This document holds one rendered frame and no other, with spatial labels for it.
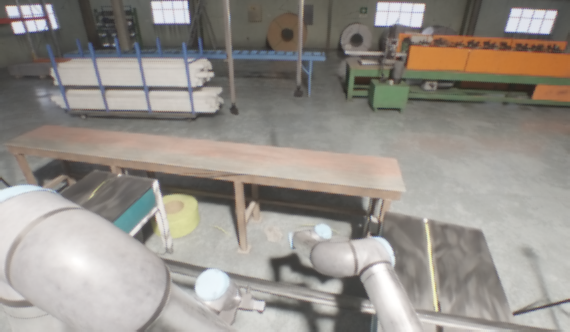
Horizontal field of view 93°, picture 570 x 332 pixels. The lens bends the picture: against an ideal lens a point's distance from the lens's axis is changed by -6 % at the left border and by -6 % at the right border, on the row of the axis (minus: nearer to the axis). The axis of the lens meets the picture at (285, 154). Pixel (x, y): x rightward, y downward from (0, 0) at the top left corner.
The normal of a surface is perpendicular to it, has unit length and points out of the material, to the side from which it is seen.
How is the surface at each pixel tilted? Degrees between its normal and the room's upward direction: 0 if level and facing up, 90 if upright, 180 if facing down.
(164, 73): 90
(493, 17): 90
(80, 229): 30
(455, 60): 90
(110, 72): 90
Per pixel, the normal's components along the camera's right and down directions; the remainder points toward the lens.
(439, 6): -0.08, 0.47
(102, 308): 0.45, 0.14
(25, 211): -0.04, -0.84
